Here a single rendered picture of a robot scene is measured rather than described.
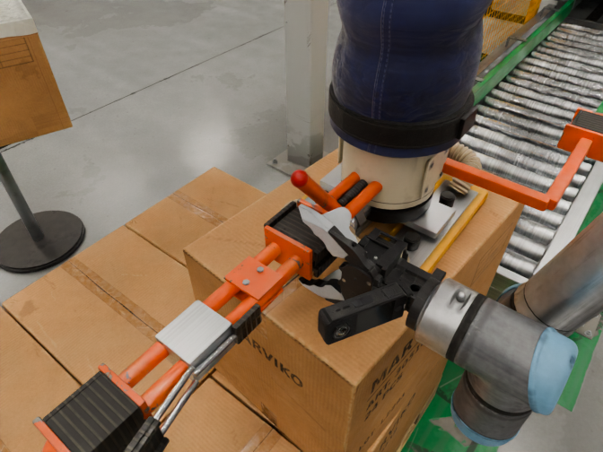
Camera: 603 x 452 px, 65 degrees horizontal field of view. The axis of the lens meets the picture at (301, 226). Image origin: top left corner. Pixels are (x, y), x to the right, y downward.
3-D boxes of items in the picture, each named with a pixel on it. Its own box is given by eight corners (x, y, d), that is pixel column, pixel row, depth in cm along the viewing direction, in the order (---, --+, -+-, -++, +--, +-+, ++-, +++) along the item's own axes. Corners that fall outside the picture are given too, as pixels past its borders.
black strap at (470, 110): (374, 68, 88) (376, 47, 86) (494, 105, 78) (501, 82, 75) (300, 118, 76) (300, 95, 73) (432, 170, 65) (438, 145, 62)
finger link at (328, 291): (326, 275, 76) (368, 274, 69) (303, 299, 73) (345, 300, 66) (317, 260, 76) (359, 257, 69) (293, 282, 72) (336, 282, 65)
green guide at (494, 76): (551, 11, 289) (556, -5, 283) (569, 14, 284) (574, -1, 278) (432, 116, 197) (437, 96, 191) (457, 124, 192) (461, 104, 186)
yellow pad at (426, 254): (441, 179, 100) (446, 160, 97) (487, 198, 95) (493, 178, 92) (353, 276, 81) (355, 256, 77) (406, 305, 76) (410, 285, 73)
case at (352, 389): (362, 236, 145) (375, 122, 118) (481, 307, 126) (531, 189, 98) (210, 364, 113) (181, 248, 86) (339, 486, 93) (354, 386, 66)
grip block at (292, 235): (296, 223, 76) (295, 195, 72) (346, 249, 71) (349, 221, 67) (261, 253, 71) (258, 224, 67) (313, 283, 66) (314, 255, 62)
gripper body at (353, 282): (365, 261, 71) (440, 299, 65) (333, 297, 66) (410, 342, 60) (371, 223, 65) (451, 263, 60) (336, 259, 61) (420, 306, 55)
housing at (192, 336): (201, 317, 62) (196, 297, 59) (239, 345, 59) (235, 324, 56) (160, 355, 58) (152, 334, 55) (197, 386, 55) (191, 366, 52)
